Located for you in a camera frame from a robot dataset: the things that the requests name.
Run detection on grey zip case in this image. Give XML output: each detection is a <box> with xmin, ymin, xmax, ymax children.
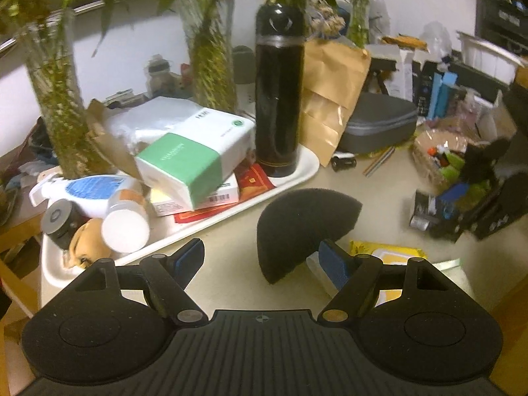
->
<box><xmin>336</xmin><ymin>91</ymin><xmax>419</xmax><ymax>155</ymax></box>

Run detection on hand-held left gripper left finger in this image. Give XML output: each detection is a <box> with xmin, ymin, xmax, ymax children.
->
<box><xmin>84</xmin><ymin>238</ymin><xmax>209</xmax><ymax>326</ymax></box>

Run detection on white capped pill bottle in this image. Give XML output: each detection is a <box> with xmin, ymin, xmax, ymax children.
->
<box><xmin>101</xmin><ymin>187</ymin><xmax>151</xmax><ymax>255</ymax></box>

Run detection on small dark bottle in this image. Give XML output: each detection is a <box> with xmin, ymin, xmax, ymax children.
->
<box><xmin>146</xmin><ymin>53</ymin><xmax>175</xmax><ymax>96</ymax></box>

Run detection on tall blue box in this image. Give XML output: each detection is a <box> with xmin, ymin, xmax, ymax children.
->
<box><xmin>429</xmin><ymin>72</ymin><xmax>458</xmax><ymax>119</ymax></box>

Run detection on black shelf unit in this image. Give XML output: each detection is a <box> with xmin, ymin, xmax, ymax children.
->
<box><xmin>474</xmin><ymin>0</ymin><xmax>528</xmax><ymax>56</ymax></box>

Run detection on tall white box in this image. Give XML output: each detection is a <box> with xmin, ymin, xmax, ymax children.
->
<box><xmin>388</xmin><ymin>45</ymin><xmax>418</xmax><ymax>100</ymax></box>

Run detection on glass vase with bamboo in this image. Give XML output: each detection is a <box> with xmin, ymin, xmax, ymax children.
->
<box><xmin>330</xmin><ymin>0</ymin><xmax>388</xmax><ymax>49</ymax></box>
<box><xmin>136</xmin><ymin>0</ymin><xmax>289</xmax><ymax>113</ymax></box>

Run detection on crumpled brown paper wrap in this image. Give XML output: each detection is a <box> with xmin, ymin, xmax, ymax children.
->
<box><xmin>86</xmin><ymin>98</ymin><xmax>143</xmax><ymax>176</ymax></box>

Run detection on black thermos bottle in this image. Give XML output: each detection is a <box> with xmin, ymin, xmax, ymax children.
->
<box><xmin>253</xmin><ymin>3</ymin><xmax>306</xmax><ymax>177</ymax></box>

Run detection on black foam half dome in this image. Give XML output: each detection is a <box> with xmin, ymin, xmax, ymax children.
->
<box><xmin>256</xmin><ymin>188</ymin><xmax>363</xmax><ymax>285</ymax></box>

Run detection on green white tissue pack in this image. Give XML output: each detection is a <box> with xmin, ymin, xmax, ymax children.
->
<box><xmin>135</xmin><ymin>109</ymin><xmax>256</xmax><ymax>211</ymax></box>

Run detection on black mini tripod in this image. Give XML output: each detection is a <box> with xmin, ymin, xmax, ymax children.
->
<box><xmin>369</xmin><ymin>58</ymin><xmax>403</xmax><ymax>96</ymax></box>

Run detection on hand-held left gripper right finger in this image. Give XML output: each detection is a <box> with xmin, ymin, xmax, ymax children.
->
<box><xmin>317</xmin><ymin>238</ymin><xmax>452</xmax><ymax>326</ymax></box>

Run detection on grey cylinder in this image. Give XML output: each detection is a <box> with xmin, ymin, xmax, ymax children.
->
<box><xmin>232</xmin><ymin>45</ymin><xmax>257</xmax><ymax>86</ymax></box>

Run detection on brown paper bag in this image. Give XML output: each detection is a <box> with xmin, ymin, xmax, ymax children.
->
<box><xmin>299</xmin><ymin>37</ymin><xmax>372</xmax><ymax>168</ymax></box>

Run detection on small black object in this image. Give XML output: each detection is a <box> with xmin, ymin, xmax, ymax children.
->
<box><xmin>332</xmin><ymin>152</ymin><xmax>358</xmax><ymax>172</ymax></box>

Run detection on white yellow box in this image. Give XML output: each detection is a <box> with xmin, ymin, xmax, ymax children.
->
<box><xmin>150</xmin><ymin>173</ymin><xmax>240</xmax><ymax>217</ymax></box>

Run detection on white plastic package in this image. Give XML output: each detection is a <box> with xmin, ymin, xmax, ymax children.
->
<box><xmin>101</xmin><ymin>97</ymin><xmax>207</xmax><ymax>149</ymax></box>

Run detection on clear snack bag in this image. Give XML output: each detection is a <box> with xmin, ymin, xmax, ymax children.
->
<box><xmin>412</xmin><ymin>117</ymin><xmax>496</xmax><ymax>199</ymax></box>

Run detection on tall black box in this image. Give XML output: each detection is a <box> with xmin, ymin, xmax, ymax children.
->
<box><xmin>412</xmin><ymin>62</ymin><xmax>438</xmax><ymax>116</ymax></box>

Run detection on red packet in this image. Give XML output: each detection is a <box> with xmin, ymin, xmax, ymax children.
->
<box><xmin>173</xmin><ymin>163</ymin><xmax>277</xmax><ymax>225</ymax></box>

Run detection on white spray bottle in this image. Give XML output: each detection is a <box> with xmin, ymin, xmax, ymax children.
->
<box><xmin>29</xmin><ymin>173</ymin><xmax>143</xmax><ymax>219</ymax></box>

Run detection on yellow bag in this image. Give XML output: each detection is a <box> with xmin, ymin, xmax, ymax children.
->
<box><xmin>381</xmin><ymin>33</ymin><xmax>428</xmax><ymax>51</ymax></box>

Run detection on dark round jar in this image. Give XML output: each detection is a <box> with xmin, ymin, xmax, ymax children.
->
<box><xmin>41</xmin><ymin>199</ymin><xmax>89</xmax><ymax>251</ymax></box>

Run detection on clear plastic bag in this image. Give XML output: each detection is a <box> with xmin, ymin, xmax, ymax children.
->
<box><xmin>421</xmin><ymin>20</ymin><xmax>453</xmax><ymax>55</ymax></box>

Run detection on white plastic bin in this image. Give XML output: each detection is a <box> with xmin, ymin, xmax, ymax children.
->
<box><xmin>458</xmin><ymin>31</ymin><xmax>528</xmax><ymax>88</ymax></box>

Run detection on glass vase with dried flowers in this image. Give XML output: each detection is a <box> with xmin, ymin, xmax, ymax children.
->
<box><xmin>0</xmin><ymin>0</ymin><xmax>110</xmax><ymax>179</ymax></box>

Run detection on tan plush keychain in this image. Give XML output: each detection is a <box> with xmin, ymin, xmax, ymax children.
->
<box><xmin>64</xmin><ymin>218</ymin><xmax>112</xmax><ymax>271</ymax></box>

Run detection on white plastic tray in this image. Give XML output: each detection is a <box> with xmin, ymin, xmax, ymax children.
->
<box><xmin>40</xmin><ymin>142</ymin><xmax>320</xmax><ymax>311</ymax></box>

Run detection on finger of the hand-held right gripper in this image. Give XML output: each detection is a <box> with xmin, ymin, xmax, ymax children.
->
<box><xmin>408</xmin><ymin>181</ymin><xmax>471</xmax><ymax>236</ymax></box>
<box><xmin>464</xmin><ymin>138</ymin><xmax>512</xmax><ymax>185</ymax></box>

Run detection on wooden chopsticks pair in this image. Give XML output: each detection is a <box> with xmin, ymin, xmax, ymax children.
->
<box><xmin>363</xmin><ymin>146</ymin><xmax>397</xmax><ymax>178</ymax></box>

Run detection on yellow packet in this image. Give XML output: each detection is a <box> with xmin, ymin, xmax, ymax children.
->
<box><xmin>348</xmin><ymin>239</ymin><xmax>427</xmax><ymax>310</ymax></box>

